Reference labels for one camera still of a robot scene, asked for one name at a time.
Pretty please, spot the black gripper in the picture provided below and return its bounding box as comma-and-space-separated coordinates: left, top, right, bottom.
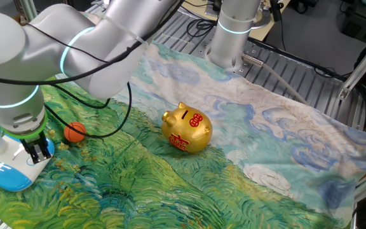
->
20, 132, 53, 165

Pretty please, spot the blue white desk lamp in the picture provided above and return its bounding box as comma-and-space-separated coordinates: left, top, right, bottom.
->
0, 108, 56, 193

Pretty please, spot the wooden desk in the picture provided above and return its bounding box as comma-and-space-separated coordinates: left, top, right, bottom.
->
182, 0, 294, 42

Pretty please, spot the orange mini basketball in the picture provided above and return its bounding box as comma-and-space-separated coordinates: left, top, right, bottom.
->
64, 121, 88, 143

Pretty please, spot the gold piggy bank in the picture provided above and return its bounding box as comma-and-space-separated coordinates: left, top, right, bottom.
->
161, 101, 214, 155

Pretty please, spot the green painted tablecloth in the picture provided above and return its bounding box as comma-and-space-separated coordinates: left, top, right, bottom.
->
0, 41, 366, 229

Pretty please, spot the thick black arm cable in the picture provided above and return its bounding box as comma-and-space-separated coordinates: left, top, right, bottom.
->
0, 0, 186, 139

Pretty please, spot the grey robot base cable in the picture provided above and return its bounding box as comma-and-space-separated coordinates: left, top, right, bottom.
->
241, 53, 308, 105

